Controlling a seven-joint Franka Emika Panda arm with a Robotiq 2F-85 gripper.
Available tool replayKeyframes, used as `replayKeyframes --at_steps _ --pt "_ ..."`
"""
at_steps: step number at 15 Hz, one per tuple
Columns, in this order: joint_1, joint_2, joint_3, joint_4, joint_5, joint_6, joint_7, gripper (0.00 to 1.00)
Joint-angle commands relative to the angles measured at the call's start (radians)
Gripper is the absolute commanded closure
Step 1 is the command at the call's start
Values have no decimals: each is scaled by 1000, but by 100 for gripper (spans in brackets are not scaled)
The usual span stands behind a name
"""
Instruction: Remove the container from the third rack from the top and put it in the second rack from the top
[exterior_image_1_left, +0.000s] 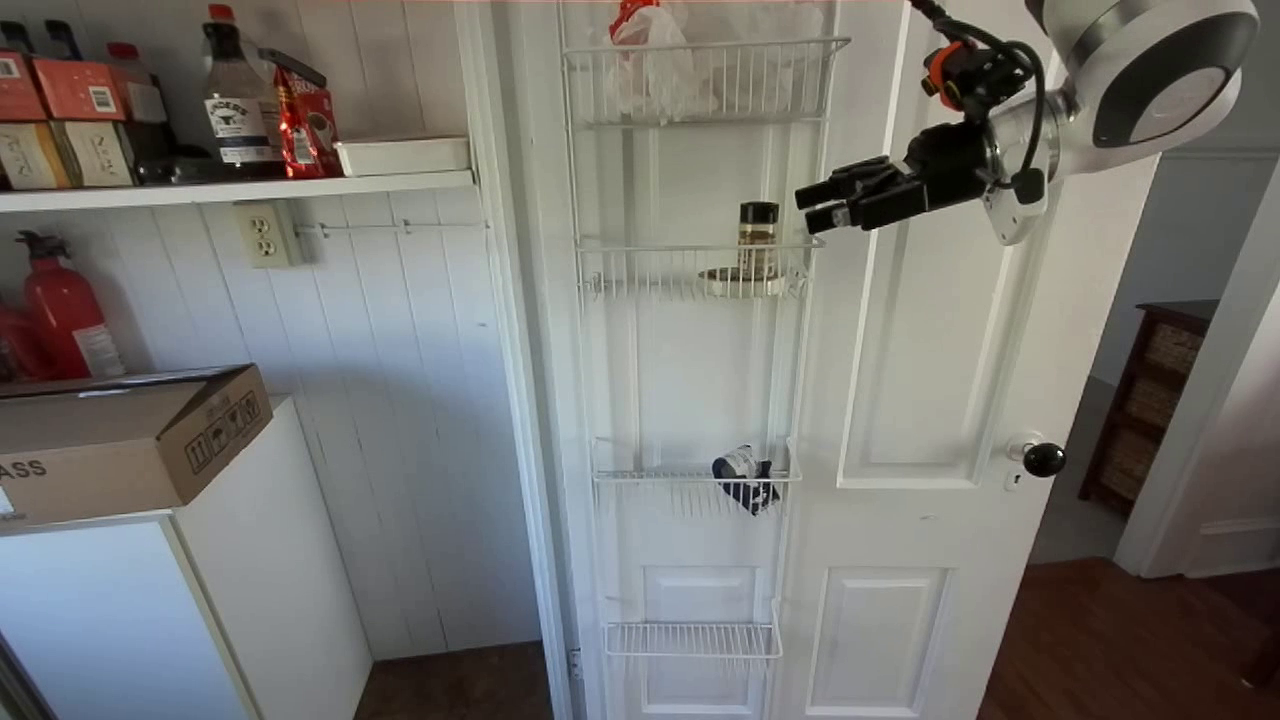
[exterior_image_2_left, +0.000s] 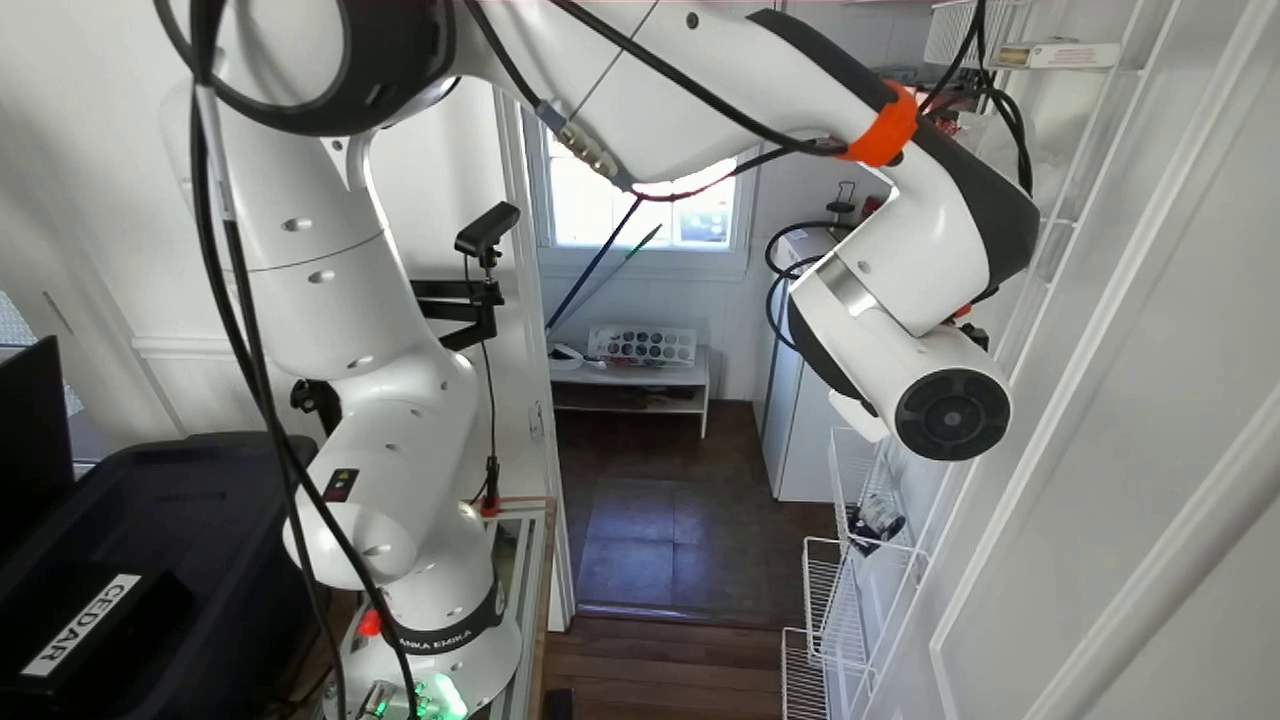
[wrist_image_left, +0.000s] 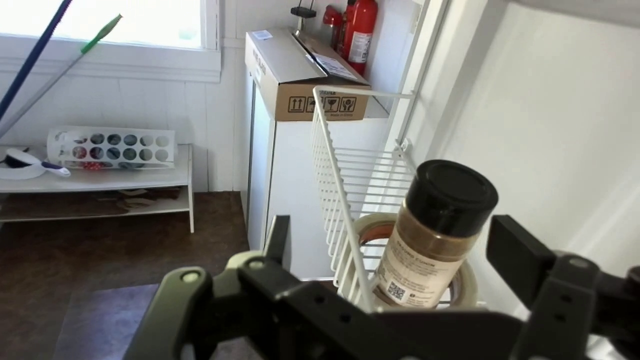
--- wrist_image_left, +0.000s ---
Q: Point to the black metal stand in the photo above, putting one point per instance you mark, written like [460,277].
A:
[302,10]

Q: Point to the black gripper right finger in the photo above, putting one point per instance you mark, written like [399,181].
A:
[521,261]

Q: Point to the spice jar with black lid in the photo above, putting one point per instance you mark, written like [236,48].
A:
[432,227]

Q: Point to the white dustpan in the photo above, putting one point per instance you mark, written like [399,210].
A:
[22,163]

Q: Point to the white plastic tray with holes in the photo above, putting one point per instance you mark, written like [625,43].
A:
[111,149]

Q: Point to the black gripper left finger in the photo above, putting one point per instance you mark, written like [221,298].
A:
[278,241]

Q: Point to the red fire extinguisher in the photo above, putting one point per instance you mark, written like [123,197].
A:
[360,33]

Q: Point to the white low shelf bench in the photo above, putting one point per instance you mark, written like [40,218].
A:
[101,181]

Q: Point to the white framed window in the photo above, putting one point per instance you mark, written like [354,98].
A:
[101,27]

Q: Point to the blue grey floor rug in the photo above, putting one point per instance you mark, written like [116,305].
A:
[101,323]

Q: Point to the brown cardboard box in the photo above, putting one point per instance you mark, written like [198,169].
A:
[292,72]

